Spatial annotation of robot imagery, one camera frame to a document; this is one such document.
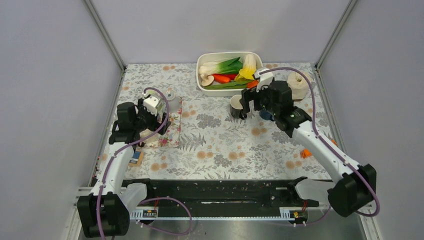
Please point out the toy orange carrot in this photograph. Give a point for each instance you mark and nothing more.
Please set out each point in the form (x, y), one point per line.
(252, 84)

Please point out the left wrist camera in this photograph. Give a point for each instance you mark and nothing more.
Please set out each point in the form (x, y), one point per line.
(153, 104)

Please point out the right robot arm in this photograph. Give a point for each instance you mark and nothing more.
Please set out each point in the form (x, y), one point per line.
(353, 185)

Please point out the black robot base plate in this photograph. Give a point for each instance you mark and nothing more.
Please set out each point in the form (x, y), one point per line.
(222, 198)

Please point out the toy mushroom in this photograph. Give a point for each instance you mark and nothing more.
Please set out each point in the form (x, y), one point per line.
(206, 80)

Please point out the toy bok choy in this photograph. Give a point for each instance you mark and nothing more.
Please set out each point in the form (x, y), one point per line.
(231, 66)

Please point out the light grey-blue mug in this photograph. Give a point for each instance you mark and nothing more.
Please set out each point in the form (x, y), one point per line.
(171, 97)

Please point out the toy green bean pods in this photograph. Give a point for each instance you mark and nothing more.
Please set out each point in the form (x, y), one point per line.
(229, 86)

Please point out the orange clip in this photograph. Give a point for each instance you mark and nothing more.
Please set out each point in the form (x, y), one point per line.
(305, 153)

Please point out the dark blue mug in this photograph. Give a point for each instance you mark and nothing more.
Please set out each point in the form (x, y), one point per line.
(265, 115)

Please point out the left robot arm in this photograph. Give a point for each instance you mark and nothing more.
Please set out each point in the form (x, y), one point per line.
(105, 211)

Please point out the floral serving tray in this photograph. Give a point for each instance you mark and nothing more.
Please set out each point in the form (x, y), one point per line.
(170, 139)

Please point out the toy yellow napa cabbage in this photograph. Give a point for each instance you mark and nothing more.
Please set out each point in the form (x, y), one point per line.
(249, 67)

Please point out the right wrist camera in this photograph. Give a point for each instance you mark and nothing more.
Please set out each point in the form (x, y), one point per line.
(264, 77)

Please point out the aluminium frame rail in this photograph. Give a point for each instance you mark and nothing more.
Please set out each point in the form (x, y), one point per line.
(104, 34)

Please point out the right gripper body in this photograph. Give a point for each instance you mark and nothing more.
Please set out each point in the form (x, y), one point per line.
(271, 107)

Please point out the toy red chili pepper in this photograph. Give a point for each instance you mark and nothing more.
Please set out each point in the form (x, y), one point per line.
(224, 78)

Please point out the blue card box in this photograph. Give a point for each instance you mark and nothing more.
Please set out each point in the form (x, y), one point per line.
(136, 159)

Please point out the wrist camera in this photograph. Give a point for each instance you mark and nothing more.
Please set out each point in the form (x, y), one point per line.
(264, 77)
(153, 104)

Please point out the white rectangular dish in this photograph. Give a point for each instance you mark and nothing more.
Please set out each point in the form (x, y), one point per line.
(220, 57)

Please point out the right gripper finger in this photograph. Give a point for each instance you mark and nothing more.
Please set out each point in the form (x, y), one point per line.
(257, 97)
(246, 97)

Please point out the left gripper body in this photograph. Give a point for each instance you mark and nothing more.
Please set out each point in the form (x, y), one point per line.
(146, 120)

